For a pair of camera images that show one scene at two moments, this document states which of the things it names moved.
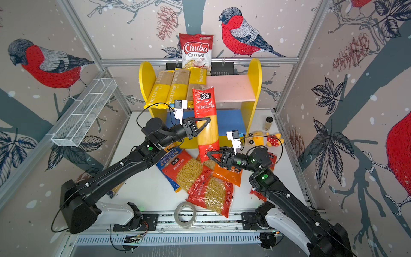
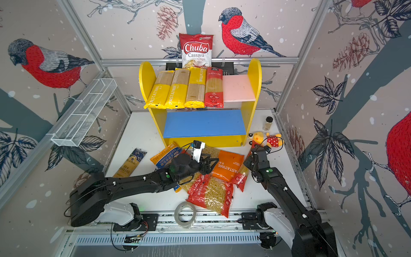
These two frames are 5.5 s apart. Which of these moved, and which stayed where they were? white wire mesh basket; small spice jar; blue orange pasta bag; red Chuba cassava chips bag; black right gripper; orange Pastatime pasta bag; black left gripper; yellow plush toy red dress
Moved: black left gripper; black right gripper
Stayed: blue orange pasta bag; orange Pastatime pasta bag; red Chuba cassava chips bag; white wire mesh basket; yellow plush toy red dress; small spice jar
